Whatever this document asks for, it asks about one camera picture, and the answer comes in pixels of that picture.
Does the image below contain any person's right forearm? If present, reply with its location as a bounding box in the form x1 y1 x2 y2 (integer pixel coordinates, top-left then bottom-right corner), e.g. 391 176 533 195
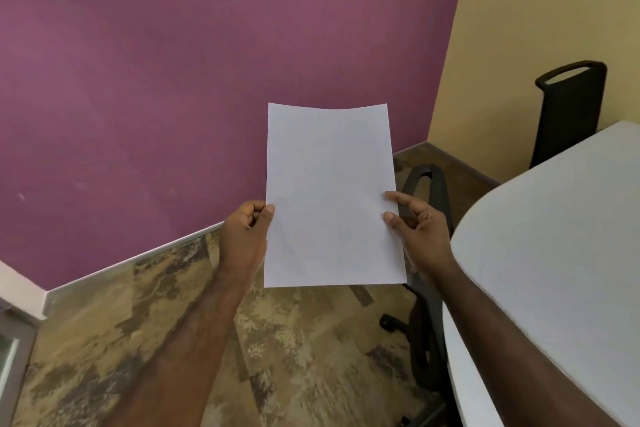
423 262 640 427

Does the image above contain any person's right hand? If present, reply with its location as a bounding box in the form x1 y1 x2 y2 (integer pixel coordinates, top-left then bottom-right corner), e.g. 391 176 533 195
382 190 455 278

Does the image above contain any black office chair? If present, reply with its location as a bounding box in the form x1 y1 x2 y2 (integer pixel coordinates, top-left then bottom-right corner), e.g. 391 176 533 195
378 164 455 427
529 60 608 170

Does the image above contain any person's left hand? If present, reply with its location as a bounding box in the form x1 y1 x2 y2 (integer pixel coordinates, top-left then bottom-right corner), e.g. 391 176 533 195
219 199 276 278

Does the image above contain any white paper sheet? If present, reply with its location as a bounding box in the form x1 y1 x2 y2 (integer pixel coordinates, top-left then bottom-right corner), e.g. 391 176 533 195
263 102 408 289

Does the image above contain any person's left forearm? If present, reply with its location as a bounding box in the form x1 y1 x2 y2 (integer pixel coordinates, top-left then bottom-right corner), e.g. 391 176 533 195
100 263 257 427

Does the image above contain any white door frame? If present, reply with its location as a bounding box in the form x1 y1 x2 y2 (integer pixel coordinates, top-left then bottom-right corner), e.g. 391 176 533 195
0 260 47 427

